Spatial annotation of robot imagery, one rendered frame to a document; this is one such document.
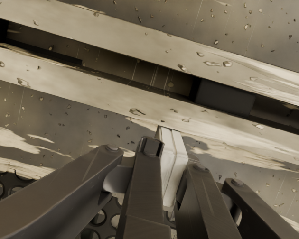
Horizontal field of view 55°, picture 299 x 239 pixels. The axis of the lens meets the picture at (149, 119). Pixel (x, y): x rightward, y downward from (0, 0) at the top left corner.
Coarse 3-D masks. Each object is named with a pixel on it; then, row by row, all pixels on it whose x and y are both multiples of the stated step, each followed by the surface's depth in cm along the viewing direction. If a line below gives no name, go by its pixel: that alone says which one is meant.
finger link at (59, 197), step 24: (72, 168) 10; (96, 168) 11; (24, 192) 8; (48, 192) 9; (72, 192) 9; (96, 192) 11; (0, 216) 7; (24, 216) 7; (48, 216) 8; (72, 216) 10
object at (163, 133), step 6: (162, 126) 20; (156, 132) 21; (162, 132) 18; (168, 132) 18; (162, 138) 17; (168, 138) 17; (168, 144) 16; (168, 150) 15; (162, 156) 15; (168, 156) 15; (162, 162) 15; (168, 162) 15; (162, 168) 15; (168, 168) 15; (162, 174) 15; (162, 180) 15; (162, 186) 15
